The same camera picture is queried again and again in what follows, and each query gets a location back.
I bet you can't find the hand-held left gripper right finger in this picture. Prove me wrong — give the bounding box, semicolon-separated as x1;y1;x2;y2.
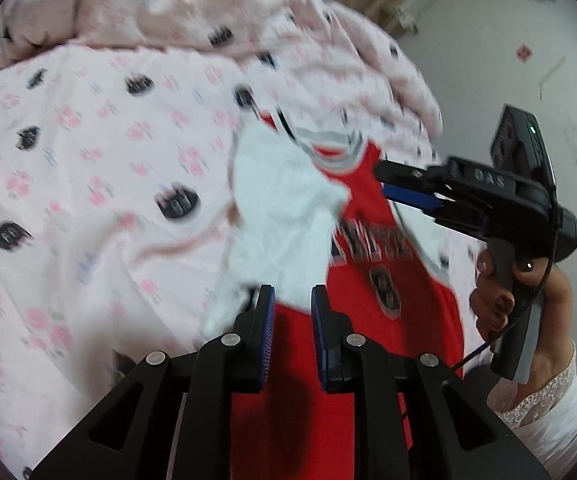
311;285;552;480

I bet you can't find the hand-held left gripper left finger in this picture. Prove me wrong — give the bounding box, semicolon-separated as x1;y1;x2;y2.
28;285;275;480

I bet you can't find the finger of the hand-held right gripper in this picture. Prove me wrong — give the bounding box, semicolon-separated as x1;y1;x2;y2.
381;183;457;216
373;160;449;196

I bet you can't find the red and white jersey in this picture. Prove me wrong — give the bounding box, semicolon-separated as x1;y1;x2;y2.
201;110;469;480

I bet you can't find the person's right forearm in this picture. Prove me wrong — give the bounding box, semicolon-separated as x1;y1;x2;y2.
529;267;577;396

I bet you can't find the person's right hand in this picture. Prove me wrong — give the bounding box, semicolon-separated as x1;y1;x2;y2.
469;249;542;343

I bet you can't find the person's white lace garment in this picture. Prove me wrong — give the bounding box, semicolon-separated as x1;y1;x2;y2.
489;342;577;480

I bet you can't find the pink floral bedsheet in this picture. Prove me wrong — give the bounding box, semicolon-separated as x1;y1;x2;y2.
0;45;469;480

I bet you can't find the pink floral quilt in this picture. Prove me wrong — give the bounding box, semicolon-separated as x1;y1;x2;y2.
0;0;444;136

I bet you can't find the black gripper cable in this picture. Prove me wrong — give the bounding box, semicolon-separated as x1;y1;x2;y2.
451;175;559;373

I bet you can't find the small wall rack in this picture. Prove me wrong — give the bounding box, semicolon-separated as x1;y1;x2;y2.
383;2;419;36

